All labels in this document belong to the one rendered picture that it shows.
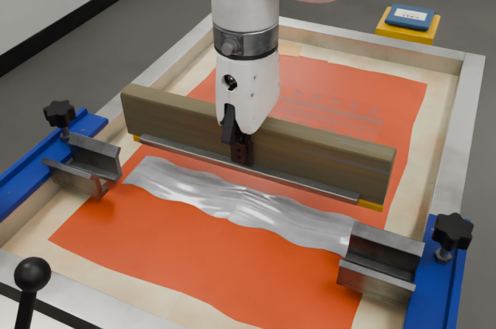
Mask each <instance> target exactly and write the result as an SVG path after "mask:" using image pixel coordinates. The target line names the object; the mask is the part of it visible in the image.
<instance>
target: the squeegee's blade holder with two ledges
mask: <svg viewBox="0 0 496 329"><path fill-rule="evenodd" d="M139 142H140V143H141V144H144V145H148V146H151V147H154V148H159V149H161V150H166V151H169V152H171V153H176V154H179V155H182V156H186V157H189V158H192V159H197V160H199V161H203V162H207V163H210V164H212V165H217V166H220V167H225V168H227V169H231V170H235V171H238V172H240V173H245V174H248V175H251V176H255V177H258V178H261V179H266V180H269V181H273V182H276V183H278V184H283V185H286V186H289V187H293V188H297V189H299V190H304V191H306V192H310V193H314V194H317V195H321V196H325V197H327V198H332V199H334V200H338V201H342V202H345V203H348V204H353V205H357V204H358V201H359V196H360V194H359V193H355V192H352V191H349V190H344V189H341V188H338V187H334V186H331V185H327V184H323V183H320V182H317V181H312V180H310V179H305V178H302V177H299V176H294V175H292V174H288V173H284V172H280V171H278V170H273V169H270V168H268V167H262V166H260V165H256V164H253V166H251V167H250V166H246V165H244V164H239V163H236V162H233V161H232V160H231V157H228V156H223V155H220V154H217V153H213V152H209V151H207V150H202V149H199V148H195V147H191V146H189V145H183V144H181V143H178V142H173V141H170V140H167V139H163V138H159V137H157V136H152V135H149V134H143V135H142V136H141V137H140V138H139Z"/></svg>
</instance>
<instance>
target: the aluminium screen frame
mask: <svg viewBox="0 0 496 329"><path fill-rule="evenodd" d="M278 38H279V39H283V40H287V41H293V42H297V43H301V44H307V45H311V46H318V47H322V48H325V49H332V50H336V51H340V52H346V53H350V54H354V55H360V56H364V57H368V58H375V59H379V60H385V61H389V62H393V63H399V64H403V65H407V66H414V67H417V68H421V69H428V70H432V71H435V72H442V73H446V74H450V75H456V76H459V77H458V82H457V86H456V90H455V96H454V99H453V102H452V108H451V112H450V116H449V122H448V125H447V131H446V134H445V138H444V144H443V148H442V151H441V157H440V160H439V164H438V169H437V173H436V177H435V183H434V186H433V192H432V195H431V199H430V205H429V209H428V212H427V218H428V215H429V214H434V215H438V214H445V215H450V214H452V213H454V212H457V213H458V214H461V205H462V200H463V195H464V186H465V181H466V173H467V168H468V163H469V155H470V150H471V145H472V136H473V131H474V127H475V118H476V113H477V108H478V100H479V94H480V89H481V81H482V77H483V68H484V63H485V58H486V56H483V55H476V54H472V53H468V52H466V53H465V52H461V51H457V50H453V49H445V48H441V47H437V46H430V45H426V44H419V43H415V42H411V41H403V40H399V39H395V38H389V37H384V36H380V35H373V34H369V33H364V32H357V31H353V30H347V29H342V28H338V27H331V26H327V25H322V24H315V23H311V22H307V21H300V20H296V19H292V18H285V17H280V16H279V32H278ZM213 42H214V40H213V18H212V13H211V14H209V15H208V16H207V17H206V18H205V19H203V20H202V21H201V22H200V23H199V24H197V25H196V26H195V27H194V28H193V29H192V30H191V31H189V33H188V34H186V35H185V36H184V37H183V38H182V39H181V40H179V41H178V42H177V43H176V44H175V45H173V46H172V47H171V48H170V49H169V50H168V51H167V52H166V53H165V54H164V55H162V56H161V57H160V58H159V59H158V60H156V61H155V62H154V63H153V64H152V65H150V66H149V67H148V68H147V69H146V70H145V71H144V72H143V73H142V74H141V75H139V76H138V77H137V78H136V79H135V80H133V81H132V82H131V83H134V84H137V85H141V86H146V87H149V88H153V89H158V90H162V91H164V90H165V89H166V88H167V87H168V86H169V85H170V84H171V83H172V82H173V81H174V80H175V79H176V78H177V77H178V76H180V74H181V73H183V71H184V70H186V68H187V67H189V65H190V64H191V63H192V62H194V60H195V59H197V57H198V56H200V54H202V53H203V52H204V51H205V50H206V49H207V48H208V47H209V46H210V45H211V44H212V43H213ZM120 93H121V92H120ZM120 93H119V94H118V95H116V96H115V97H114V98H113V99H112V100H110V101H109V102H108V103H107V104H106V105H105V106H103V107H102V108H101V109H100V110H99V111H98V112H97V113H96V114H95V115H98V116H101V117H105V118H108V124H107V125H106V126H105V127H104V128H103V129H102V130H101V131H99V132H98V133H97V134H96V135H95V136H94V137H93V138H92V139H97V140H100V141H102V142H106V143H110V142H111V141H112V140H113V139H114V138H115V137H116V136H117V135H118V134H119V133H120V132H121V131H122V130H123V129H124V128H125V127H126V123H125V117H124V113H123V107H122V103H121V99H120ZM63 188H64V186H61V185H59V184H56V183H54V182H53V180H52V177H51V176H50V177H49V178H48V179H47V180H46V181H45V182H44V183H43V184H42V185H41V186H40V187H39V188H38V189H37V190H36V191H35V192H33V193H32V194H31V195H30V196H29V197H28V198H27V199H26V200H24V201H23V202H22V203H21V204H20V205H19V206H18V207H17V208H16V209H14V210H13V211H12V212H11V213H10V214H9V215H8V216H7V217H6V218H5V219H4V220H3V221H2V222H1V223H0V294H1V295H3V296H5V297H8V298H10V299H12V300H14V301H16V302H19V300H20V296H21V289H20V288H19V287H18V286H17V285H16V284H15V281H14V276H13V275H14V271H15V269H16V266H17V265H18V264H19V263H20V262H21V261H22V260H23V259H24V258H22V257H19V256H17V255H15V254H12V253H10V252H7V251H5V250H3V249H1V247H2V246H3V245H4V244H5V243H6V242H7V241H8V240H9V239H11V238H12V237H13V236H14V235H15V234H16V233H17V232H18V231H19V230H20V229H21V228H22V227H23V226H24V225H25V224H26V223H27V222H28V221H29V220H30V219H31V218H32V217H34V216H35V215H36V214H37V213H38V212H39V211H40V210H41V209H42V208H43V207H44V206H45V205H46V204H47V203H48V202H49V201H50V200H51V199H52V198H53V197H54V196H55V195H56V194H58V193H59V192H60V191H61V190H62V189H63ZM427 218H426V221H425V225H424V230H425V226H426V223H427ZM423 237H424V231H423V235H422V238H421V241H422V240H423ZM51 272H52V274H51V279H50V280H49V282H48V283H47V285H46V286H45V287H44V288H43V289H41V290H40V291H38V292H37V296H36V300H35V307H34V310H35V311H37V312H40V313H42V314H44V315H46V316H48V317H51V318H53V319H55V320H57V321H59V322H62V323H64V324H65V325H68V326H69V327H72V328H74V329H188V328H185V327H183V326H181V325H178V324H176V323H174V322H171V321H169V320H167V319H164V318H162V317H160V316H157V315H155V314H152V313H150V312H148V311H145V310H143V309H141V308H138V307H136V306H134V305H131V304H129V303H127V302H124V301H122V300H120V299H118V298H115V297H113V296H110V295H108V294H105V293H103V292H102V291H98V290H97V289H94V288H92V287H89V286H87V285H84V284H82V283H79V282H78V281H76V280H73V279H71V278H68V277H66V276H63V275H62V274H59V273H57V272H55V271H52V270H51Z"/></svg>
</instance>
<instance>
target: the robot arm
mask: <svg viewBox="0 0 496 329"><path fill-rule="evenodd" d="M295 1H303V2H308V3H328V2H331V1H336V0H295ZM279 2H280V0H211V5H212V18H213V40H214V48H215V50H216V51H217V53H218V54H217V61H216V115H217V120H218V124H219V125H220V127H223V131H222V136H221V143H222V144H225V145H230V153H231V160H232V161H233V162H236V163H239V164H242V165H246V166H250V167H251V166H253V164H254V142H251V134H253V133H254V132H256V131H257V130H258V128H259V127H260V126H261V124H262V122H263V121H264V120H265V119H266V117H267V115H268V114H269V112H270V111H271V110H272V108H273V107H274V105H275V103H276V102H277V101H278V98H279V94H280V69H279V53H278V32H279ZM236 128H239V129H241V131H242V132H243V133H244V135H242V134H238V133H236V132H235V129H236Z"/></svg>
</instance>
